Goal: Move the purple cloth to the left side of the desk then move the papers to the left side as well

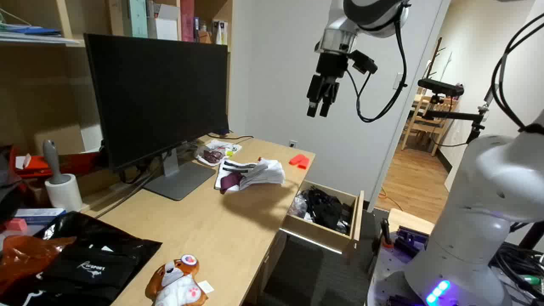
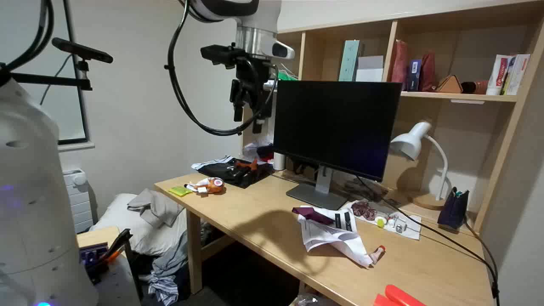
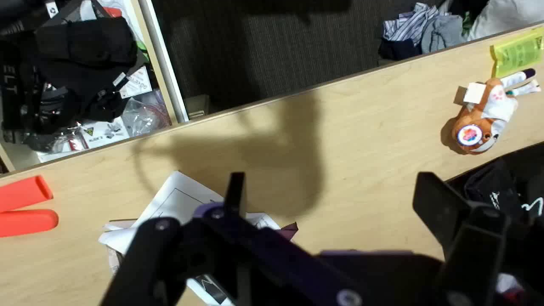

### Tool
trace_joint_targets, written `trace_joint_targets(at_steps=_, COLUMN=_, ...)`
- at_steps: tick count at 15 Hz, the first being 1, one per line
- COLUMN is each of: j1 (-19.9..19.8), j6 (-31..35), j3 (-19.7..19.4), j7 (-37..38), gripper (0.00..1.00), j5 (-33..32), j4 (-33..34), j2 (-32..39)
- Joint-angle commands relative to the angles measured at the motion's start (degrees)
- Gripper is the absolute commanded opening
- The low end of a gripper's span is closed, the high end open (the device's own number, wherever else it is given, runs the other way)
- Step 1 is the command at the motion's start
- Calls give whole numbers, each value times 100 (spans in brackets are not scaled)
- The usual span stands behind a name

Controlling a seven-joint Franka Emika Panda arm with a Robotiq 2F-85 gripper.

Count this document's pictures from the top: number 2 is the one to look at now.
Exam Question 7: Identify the small wooden box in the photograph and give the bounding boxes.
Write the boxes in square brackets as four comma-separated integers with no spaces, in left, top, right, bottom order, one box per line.
[75,226,137,273]

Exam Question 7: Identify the white radiator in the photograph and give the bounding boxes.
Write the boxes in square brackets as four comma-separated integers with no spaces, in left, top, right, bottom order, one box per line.
[62,166,96,234]

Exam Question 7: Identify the brown triangular object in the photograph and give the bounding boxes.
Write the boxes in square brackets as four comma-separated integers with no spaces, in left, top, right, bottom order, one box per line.
[436,74,465,95]

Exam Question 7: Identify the white red printed box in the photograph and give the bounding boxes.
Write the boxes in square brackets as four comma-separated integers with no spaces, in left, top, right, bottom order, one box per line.
[485,52,512,96]

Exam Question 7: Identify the white bedding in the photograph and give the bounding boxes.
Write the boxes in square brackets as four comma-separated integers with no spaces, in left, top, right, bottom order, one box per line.
[92,192,191,258]

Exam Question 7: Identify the grey clothes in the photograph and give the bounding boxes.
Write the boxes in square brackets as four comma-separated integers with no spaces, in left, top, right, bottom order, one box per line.
[126,187,188,229]

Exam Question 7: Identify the orange fox plush toy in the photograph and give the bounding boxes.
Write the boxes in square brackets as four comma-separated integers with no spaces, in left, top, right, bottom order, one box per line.
[186,175,228,198]

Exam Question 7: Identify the black desk power cable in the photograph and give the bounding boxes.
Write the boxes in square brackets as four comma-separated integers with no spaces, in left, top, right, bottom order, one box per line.
[356,176,502,302]

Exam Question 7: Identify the small green object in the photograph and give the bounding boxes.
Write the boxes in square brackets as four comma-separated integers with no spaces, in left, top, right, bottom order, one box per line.
[276,66,298,81]

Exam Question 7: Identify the black orange tool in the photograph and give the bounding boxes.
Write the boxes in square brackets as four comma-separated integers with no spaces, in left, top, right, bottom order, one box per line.
[101,226,135,266]

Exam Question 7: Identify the black plastic bag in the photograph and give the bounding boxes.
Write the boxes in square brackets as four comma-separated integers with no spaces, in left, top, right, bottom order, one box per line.
[198,158,278,190]

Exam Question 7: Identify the red plastic object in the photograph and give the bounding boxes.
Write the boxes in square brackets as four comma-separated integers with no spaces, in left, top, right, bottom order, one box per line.
[373,283,429,306]

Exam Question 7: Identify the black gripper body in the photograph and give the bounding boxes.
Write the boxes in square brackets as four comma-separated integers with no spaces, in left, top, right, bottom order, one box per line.
[228,54,278,122]

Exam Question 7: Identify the orange plastic bag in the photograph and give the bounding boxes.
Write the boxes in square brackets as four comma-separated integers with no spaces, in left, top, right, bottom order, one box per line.
[233,159,274,175]

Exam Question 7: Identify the green sticky note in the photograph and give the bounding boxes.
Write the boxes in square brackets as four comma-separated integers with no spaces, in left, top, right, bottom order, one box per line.
[167,185,196,198]

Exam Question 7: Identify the red bag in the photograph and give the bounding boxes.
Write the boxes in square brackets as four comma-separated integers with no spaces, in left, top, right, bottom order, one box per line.
[390,37,414,86]

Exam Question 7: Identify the small red white tube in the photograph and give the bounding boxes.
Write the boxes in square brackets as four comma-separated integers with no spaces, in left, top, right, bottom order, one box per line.
[369,243,388,263]

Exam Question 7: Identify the black computer monitor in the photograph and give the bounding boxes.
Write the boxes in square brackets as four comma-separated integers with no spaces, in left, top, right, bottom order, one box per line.
[273,79,403,212]

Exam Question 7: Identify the black camera on stand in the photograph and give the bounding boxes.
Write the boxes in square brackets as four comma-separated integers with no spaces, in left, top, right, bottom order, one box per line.
[0,35,116,93]

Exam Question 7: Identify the black framed window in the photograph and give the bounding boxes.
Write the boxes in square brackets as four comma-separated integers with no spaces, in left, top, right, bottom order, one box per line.
[0,0,92,146]

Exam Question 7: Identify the white cloth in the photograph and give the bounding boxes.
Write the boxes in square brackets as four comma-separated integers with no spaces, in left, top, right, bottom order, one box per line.
[296,207,376,268]

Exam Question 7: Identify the printed flat packet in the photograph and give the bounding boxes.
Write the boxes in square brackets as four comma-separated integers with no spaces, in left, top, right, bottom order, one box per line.
[347,198,426,241]

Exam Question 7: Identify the dark navy pouch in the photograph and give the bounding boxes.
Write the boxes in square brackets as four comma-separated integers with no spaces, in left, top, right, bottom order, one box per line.
[437,187,471,232]

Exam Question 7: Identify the white desk lamp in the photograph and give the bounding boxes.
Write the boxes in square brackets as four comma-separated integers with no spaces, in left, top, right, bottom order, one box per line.
[390,120,453,210]

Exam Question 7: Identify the purple box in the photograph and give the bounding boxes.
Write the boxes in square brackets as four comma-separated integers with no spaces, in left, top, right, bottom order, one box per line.
[405,57,426,93]

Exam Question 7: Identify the wooden shelf unit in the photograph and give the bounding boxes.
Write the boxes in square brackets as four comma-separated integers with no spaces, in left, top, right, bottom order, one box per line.
[242,0,544,234]

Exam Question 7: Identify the dark red pouch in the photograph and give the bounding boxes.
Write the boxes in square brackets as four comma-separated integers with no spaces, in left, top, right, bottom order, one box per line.
[420,51,441,93]

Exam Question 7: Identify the teal book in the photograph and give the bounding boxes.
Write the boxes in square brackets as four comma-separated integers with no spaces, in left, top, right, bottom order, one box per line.
[339,39,363,83]

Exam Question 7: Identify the white carton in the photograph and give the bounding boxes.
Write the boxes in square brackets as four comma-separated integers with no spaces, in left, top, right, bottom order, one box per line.
[504,52,533,96]

